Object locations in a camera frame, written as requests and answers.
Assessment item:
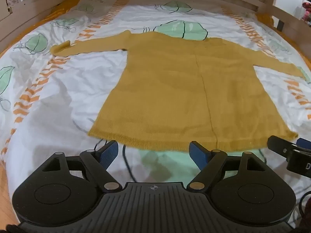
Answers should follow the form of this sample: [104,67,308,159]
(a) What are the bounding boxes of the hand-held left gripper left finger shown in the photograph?
[40,140,122,192]

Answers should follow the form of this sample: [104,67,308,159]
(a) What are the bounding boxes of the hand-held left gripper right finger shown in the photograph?
[186,140,269,192]

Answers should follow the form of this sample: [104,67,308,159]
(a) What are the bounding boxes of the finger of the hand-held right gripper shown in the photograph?
[267,135,296,158]
[296,137,311,151]

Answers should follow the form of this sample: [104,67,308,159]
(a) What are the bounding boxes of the mustard yellow knit sweater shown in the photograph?
[50,30,307,154]

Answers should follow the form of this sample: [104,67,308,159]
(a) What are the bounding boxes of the white leaf-printed blanket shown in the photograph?
[0,0,311,199]

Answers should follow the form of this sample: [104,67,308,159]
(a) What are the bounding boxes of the heap of red objects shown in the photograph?
[302,2,311,27]

